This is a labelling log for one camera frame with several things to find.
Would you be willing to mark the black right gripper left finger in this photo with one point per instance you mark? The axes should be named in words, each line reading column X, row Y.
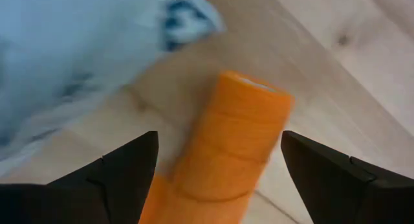
column 123, row 185

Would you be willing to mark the orange carrot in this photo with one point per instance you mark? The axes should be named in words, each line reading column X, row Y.
column 223, row 146

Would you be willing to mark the light blue cloth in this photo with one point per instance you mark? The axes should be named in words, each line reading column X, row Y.
column 74, row 55

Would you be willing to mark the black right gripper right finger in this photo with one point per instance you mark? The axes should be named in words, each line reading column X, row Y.
column 336, row 185

